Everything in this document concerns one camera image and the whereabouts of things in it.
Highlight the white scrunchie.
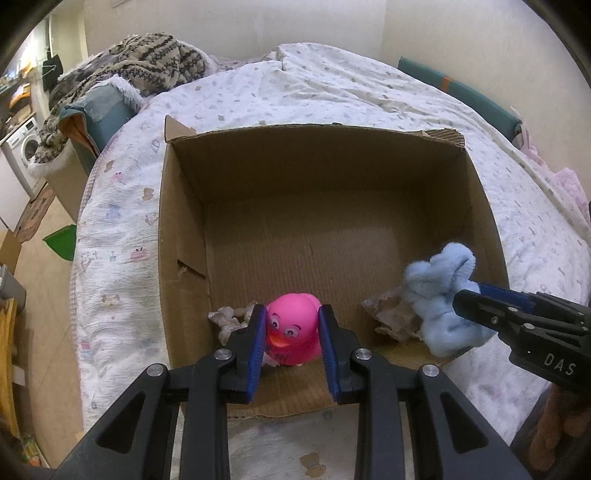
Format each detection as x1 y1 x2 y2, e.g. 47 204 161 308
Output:
207 301 256 346

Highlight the open cardboard box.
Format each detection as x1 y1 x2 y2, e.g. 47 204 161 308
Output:
157 115 510 420

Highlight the tall cardboard box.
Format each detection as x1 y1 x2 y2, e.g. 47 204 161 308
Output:
46 141 89 222

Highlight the light blue fuzzy sock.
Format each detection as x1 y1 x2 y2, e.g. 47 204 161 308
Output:
401 242 495 358

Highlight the person's right hand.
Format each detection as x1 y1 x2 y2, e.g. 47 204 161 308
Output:
528 385 590 472

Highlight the grey storage bin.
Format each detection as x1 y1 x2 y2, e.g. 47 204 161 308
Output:
0 265 26 306

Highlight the white washing machine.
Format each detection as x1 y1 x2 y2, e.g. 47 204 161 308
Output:
1 113 46 201

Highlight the teal fleece-lined jacket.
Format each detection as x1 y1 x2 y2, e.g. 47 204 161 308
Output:
58 75 145 159

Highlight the beige brown scrunchie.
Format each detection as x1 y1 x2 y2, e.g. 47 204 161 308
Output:
361 287 423 344

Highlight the patterned floor rug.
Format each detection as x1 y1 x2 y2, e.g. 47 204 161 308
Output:
15 184 55 243

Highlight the pink rubber duck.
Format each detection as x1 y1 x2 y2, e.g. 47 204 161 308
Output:
266 293 322 366

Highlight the white kitchen cabinet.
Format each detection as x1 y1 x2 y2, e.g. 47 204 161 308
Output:
0 153 30 231

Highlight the teal bolster pillow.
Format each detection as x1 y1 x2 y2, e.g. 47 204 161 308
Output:
398 57 522 141

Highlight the striped knit blanket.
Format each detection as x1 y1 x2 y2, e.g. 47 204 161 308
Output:
29 33 214 177

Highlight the green dustpan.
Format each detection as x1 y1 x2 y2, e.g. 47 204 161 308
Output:
43 224 76 261

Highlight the white patterned bed quilt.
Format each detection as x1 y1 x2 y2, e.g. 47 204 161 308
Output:
68 42 591 480

